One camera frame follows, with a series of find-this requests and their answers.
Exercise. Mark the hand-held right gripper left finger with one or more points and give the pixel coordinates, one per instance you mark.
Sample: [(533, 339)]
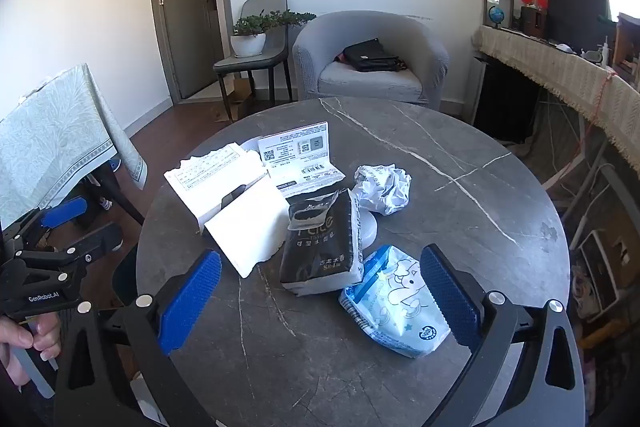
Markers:
[(190, 302)]

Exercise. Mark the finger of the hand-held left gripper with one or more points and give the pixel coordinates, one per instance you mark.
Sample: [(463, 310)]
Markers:
[(100, 242), (62, 212)]

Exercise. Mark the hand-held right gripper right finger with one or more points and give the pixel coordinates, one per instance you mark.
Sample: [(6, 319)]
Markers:
[(450, 302)]

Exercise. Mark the blue white wet wipes pack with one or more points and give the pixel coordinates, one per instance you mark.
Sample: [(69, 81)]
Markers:
[(395, 302)]

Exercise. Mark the white cardboard box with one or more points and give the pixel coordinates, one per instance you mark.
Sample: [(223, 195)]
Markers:
[(250, 227)]

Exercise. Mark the black tissue pack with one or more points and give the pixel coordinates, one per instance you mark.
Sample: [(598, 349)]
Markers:
[(320, 252)]

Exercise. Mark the white printed carton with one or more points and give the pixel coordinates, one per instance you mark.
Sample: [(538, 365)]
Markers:
[(300, 152)]

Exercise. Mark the person's left hand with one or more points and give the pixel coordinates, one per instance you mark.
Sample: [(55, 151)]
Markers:
[(25, 339)]

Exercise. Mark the black table leg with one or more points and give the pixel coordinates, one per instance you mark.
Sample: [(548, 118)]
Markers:
[(105, 203), (125, 202)]

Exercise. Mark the green patterned tablecloth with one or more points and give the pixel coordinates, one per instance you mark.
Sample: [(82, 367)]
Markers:
[(50, 142)]

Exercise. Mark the flat cardboard box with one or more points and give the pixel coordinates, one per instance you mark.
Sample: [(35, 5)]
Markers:
[(240, 94)]

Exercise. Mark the grey door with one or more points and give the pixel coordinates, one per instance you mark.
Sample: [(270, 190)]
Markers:
[(190, 32)]

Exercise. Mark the grey armchair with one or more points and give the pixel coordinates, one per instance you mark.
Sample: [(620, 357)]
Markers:
[(370, 87)]

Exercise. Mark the grey dining chair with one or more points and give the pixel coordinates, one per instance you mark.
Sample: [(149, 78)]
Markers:
[(250, 63)]

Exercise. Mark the potted plant in white pot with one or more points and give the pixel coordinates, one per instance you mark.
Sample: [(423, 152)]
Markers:
[(247, 43)]

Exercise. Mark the cream lace table cover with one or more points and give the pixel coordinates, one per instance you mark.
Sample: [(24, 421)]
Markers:
[(550, 67)]

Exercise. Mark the black bag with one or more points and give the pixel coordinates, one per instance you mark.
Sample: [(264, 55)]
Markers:
[(372, 54)]

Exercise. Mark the pink cloth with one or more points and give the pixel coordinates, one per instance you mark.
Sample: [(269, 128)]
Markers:
[(341, 57)]

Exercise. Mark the small globe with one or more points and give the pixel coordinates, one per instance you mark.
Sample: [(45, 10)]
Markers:
[(496, 14)]

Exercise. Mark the dark brown box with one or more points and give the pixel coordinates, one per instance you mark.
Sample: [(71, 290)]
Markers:
[(533, 19)]

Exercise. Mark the black monitor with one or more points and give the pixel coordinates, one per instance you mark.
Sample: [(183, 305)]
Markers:
[(575, 19)]

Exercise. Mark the picture frame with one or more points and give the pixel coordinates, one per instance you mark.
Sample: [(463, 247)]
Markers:
[(507, 7)]

